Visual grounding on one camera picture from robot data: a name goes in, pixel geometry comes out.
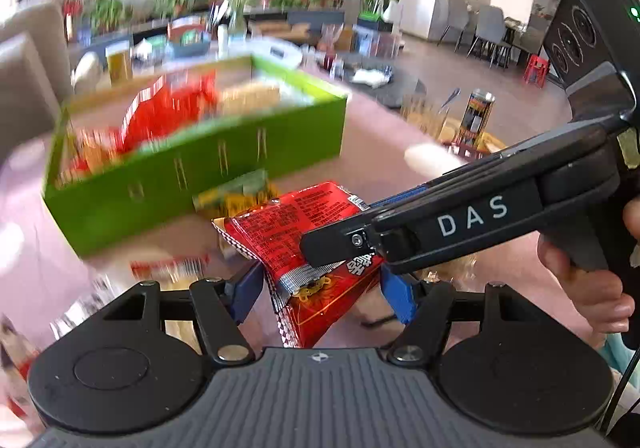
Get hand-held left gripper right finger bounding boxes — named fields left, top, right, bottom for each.
left=379, top=264, right=548, bottom=365

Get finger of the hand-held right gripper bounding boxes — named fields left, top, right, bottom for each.
left=367, top=124, right=623, bottom=220
left=299, top=212, right=387, bottom=270

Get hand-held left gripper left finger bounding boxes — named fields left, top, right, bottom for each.
left=100, top=262, right=264, bottom=365

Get red snack packet silver seam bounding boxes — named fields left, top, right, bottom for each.
left=212, top=181, right=387, bottom=350

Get green cardboard box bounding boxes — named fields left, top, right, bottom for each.
left=42, top=53, right=349, bottom=257

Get person's right hand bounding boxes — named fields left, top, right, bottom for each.
left=537, top=198, right=640, bottom=335

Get black yellow drink can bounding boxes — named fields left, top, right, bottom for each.
left=458, top=89, right=497, bottom=150

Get glass mug with spoon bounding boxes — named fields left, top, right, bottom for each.
left=399, top=87, right=462, bottom=141

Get pink polka dot tablecloth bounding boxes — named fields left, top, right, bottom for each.
left=0, top=64, right=623, bottom=344

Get red plastic stool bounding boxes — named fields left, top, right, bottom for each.
left=522, top=54, right=552, bottom=87

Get dark round stone table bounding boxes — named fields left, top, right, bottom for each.
left=349, top=64, right=427, bottom=110

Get dining table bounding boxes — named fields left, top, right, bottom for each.
left=504, top=17, right=547, bottom=55

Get grey dining chair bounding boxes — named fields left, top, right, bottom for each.
left=470, top=4, right=507, bottom=65
left=438, top=0, right=474, bottom=55

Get crumpled white tissue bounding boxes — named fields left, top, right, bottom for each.
left=349, top=66, right=395, bottom=89

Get clear plastic storage box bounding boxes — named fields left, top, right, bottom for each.
left=352, top=23, right=397, bottom=57

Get round white table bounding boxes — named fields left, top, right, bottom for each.
left=244, top=37, right=307, bottom=75

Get pile of snack packets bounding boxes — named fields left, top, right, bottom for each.
left=59, top=69, right=287, bottom=180

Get plastic bag of fruit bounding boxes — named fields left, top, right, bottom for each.
left=319, top=25, right=352, bottom=55

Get grey television cabinet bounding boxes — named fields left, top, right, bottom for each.
left=67, top=7, right=352, bottom=55

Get glass vase with green plant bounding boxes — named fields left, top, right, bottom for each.
left=224, top=0, right=252, bottom=38

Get blue plastic basket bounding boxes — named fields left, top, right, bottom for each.
left=164, top=28, right=212, bottom=60

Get yellow canister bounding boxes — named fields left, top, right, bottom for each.
left=105, top=40, right=134, bottom=85

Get beige armchair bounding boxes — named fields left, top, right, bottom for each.
left=0, top=0, right=77, bottom=160

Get red flower decoration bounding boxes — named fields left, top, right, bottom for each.
left=61, top=0, right=85, bottom=45

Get black cable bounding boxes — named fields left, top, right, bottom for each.
left=599, top=347, right=640, bottom=435

